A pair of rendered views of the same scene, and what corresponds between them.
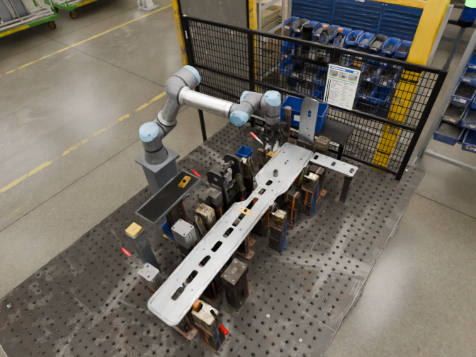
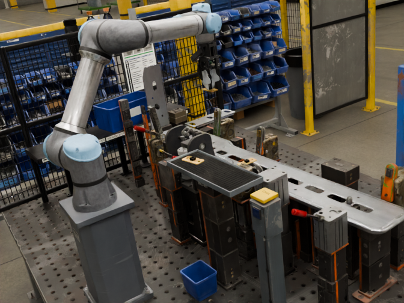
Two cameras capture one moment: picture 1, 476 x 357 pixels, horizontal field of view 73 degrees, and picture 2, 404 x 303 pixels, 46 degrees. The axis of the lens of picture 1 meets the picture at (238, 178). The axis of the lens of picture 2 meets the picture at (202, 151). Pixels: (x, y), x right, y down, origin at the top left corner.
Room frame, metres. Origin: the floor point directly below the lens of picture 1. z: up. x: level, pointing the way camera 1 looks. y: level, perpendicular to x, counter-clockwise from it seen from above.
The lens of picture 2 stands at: (0.69, 1.78, 1.84)
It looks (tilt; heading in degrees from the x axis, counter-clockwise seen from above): 22 degrees down; 290
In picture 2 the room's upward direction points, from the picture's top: 8 degrees counter-clockwise
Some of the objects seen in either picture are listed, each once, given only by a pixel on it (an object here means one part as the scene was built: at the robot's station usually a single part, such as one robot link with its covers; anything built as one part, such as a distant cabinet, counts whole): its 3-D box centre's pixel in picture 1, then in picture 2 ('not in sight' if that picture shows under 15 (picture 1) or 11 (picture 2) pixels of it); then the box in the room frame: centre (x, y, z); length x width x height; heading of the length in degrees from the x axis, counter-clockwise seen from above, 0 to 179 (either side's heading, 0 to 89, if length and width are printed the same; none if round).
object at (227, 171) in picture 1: (227, 192); (196, 184); (1.35, 0.07, 0.94); 0.18 x 0.13 x 0.49; 142
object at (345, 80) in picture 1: (341, 86); (139, 64); (1.88, -0.73, 1.30); 0.23 x 0.02 x 0.31; 52
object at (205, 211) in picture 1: (209, 229); (246, 212); (1.11, 0.19, 0.89); 0.13 x 0.11 x 0.38; 52
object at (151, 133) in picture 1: (151, 135); (83, 157); (1.56, 0.50, 1.27); 0.13 x 0.12 x 0.14; 150
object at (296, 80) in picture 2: not in sight; (306, 82); (1.23, -3.51, 0.36); 0.50 x 0.50 x 0.73
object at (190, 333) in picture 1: (176, 315); (375, 253); (0.64, 0.36, 0.84); 0.18 x 0.06 x 0.29; 52
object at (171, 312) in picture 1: (244, 214); (251, 163); (1.12, -0.02, 1.00); 1.38 x 0.22 x 0.02; 142
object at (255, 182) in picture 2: (169, 195); (211, 171); (1.17, 0.38, 1.16); 0.37 x 0.14 x 0.02; 142
